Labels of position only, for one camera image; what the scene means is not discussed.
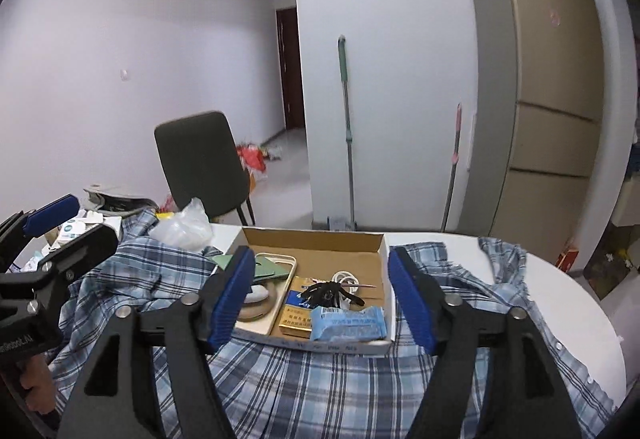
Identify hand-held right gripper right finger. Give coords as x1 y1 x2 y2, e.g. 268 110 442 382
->
387 246 583 439

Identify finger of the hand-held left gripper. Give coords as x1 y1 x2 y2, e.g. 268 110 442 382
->
0 194 81 272
27 223 119 317

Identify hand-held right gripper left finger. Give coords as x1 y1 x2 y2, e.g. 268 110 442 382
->
57 245 257 439

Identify beige phone case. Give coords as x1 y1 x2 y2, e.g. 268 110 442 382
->
234 250 299 337

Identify white charging cable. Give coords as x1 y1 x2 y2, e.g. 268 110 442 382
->
332 269 361 310

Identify cardboard box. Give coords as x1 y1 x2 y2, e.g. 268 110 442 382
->
227 226 398 354

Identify person's left hand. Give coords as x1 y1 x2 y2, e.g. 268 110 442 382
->
17 353 58 415

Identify beige tape roll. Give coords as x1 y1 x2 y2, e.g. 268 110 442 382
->
237 286 281 325

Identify white packet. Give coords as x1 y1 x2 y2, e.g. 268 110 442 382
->
52 216 106 245

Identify grey fabric bag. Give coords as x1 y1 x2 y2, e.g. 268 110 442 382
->
82 184 156 212

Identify blue and gold cigarette pack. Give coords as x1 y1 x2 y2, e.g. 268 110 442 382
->
277 275 321 337

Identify blue tissue packet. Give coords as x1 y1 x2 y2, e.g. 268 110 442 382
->
309 305 388 342

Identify clear plastic bag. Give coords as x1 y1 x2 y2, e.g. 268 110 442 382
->
150 198 213 250

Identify black hair claw clip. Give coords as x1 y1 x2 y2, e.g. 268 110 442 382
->
296 281 366 307

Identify blue plaid shirt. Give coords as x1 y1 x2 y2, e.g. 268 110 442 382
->
47 206 616 439

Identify dark grey chair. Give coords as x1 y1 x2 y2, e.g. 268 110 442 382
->
154 110 257 226

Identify red plastic bag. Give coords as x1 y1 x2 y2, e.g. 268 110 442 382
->
236 144 268 172

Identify orange box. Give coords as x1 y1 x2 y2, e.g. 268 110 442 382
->
555 244 581 270

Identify dark wooden door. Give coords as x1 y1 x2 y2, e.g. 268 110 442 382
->
275 5 306 130

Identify beige cabinet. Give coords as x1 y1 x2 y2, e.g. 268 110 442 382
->
457 0 621 265

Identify pink-handled broom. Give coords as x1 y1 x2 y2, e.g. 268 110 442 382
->
440 103 463 232

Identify green-handled mop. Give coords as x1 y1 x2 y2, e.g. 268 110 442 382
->
327 35 358 230

